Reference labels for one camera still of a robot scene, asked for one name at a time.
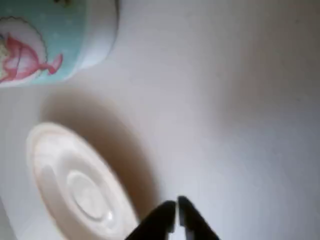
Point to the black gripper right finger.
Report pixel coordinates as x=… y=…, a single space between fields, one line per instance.
x=195 y=225

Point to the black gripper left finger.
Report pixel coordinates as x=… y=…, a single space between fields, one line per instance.
x=157 y=222

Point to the white ceramic mug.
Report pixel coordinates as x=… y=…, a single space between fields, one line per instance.
x=62 y=32

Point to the cream ceramic saucer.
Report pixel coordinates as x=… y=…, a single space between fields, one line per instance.
x=80 y=190

